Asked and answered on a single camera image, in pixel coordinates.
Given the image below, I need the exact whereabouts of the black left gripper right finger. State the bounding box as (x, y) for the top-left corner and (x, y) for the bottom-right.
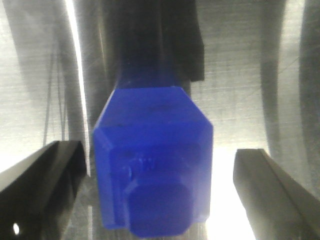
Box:
(233, 148), (320, 240)

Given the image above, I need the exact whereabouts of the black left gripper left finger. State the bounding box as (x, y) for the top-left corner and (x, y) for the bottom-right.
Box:
(0, 140), (87, 240)

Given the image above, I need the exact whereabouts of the blue plastic block part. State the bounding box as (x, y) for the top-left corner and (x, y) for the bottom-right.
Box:
(93, 86), (213, 238)

